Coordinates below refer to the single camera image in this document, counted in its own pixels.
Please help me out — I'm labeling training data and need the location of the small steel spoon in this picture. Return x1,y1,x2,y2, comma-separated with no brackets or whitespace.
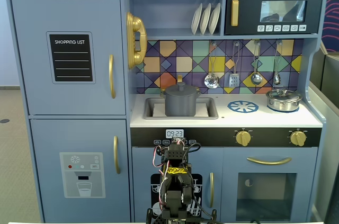
272,40,282,86

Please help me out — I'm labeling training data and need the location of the gold stove knob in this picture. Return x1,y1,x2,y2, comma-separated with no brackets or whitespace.
235,130,252,147
290,130,308,147

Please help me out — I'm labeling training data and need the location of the steel ladle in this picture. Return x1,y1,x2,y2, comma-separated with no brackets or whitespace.
250,40,263,86

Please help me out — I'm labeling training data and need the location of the black looped cable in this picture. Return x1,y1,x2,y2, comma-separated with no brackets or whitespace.
188,142,201,154

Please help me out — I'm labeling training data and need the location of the black shopping list board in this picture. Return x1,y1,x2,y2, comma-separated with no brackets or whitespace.
46,31,96,84

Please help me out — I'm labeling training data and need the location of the white toy plate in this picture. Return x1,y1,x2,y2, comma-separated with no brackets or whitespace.
199,3,212,35
191,3,203,35
208,2,221,35

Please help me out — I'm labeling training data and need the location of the gray sink basin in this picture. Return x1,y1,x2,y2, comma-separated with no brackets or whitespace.
142,97,219,120

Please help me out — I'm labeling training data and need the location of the blue fridge door with dispenser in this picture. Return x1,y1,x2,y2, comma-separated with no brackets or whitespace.
29,119,131,223

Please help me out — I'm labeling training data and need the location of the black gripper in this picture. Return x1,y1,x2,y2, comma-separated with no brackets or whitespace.
161,143,192,168

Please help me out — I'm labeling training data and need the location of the stainless steel pot lid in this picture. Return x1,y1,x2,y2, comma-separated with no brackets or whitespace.
266,88,302,101

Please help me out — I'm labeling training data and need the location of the blue toy kitchen unit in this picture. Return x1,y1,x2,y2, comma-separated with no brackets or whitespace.
5,0,329,223

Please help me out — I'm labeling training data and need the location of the gray side cabinet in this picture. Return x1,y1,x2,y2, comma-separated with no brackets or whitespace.
308,41,339,223

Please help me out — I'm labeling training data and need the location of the gold microwave handle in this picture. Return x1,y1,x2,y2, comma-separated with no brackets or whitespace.
230,0,239,27

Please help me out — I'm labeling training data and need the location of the steel perforated skimmer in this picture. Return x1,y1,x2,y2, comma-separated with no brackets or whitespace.
203,41,220,89

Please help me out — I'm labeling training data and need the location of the blue dishwasher door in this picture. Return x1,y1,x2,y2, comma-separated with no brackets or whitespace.
131,147,224,222

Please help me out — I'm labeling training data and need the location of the gold dishwasher handle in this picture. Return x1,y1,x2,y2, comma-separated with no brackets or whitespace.
209,172,215,208

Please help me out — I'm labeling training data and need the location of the blue large fridge door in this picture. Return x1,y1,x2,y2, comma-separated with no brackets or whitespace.
11,0,127,115

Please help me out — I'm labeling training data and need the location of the gold curved fridge handle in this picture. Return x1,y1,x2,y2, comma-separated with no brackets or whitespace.
108,54,117,100
113,136,121,175

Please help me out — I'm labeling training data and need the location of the digital clock display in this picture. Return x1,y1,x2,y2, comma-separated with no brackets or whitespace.
165,129,184,139

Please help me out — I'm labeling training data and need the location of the gold oven handle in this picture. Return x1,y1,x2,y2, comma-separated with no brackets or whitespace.
246,157,292,166

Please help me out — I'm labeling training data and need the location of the red white black cable bundle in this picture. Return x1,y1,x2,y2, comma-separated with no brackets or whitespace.
153,145,172,209

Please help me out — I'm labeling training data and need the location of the blue oven door with window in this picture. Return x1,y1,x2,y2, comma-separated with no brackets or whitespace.
222,147,318,222

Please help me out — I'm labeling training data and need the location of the gray pot lid with knob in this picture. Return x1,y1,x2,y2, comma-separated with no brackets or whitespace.
164,82,201,97

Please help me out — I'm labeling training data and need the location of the steel slotted spatula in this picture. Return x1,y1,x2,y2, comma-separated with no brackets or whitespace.
228,41,241,88

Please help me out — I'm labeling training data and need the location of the gold toy telephone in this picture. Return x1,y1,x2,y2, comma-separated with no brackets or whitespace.
126,11,148,70

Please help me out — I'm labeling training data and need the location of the black microwave door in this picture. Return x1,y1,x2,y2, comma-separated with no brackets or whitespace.
224,0,324,35

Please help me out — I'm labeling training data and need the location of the gray plastic pot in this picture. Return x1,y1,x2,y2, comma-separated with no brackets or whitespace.
160,87,201,117

